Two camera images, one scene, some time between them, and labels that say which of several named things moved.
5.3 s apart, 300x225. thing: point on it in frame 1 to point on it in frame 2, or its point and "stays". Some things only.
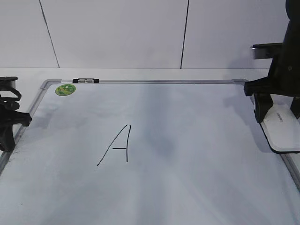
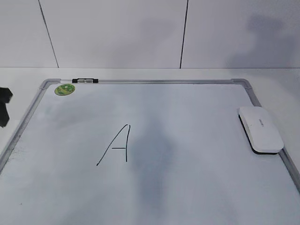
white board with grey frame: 145,152 stays
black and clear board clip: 86,80 stays
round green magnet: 65,89 stays
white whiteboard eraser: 281,127 to 261,132
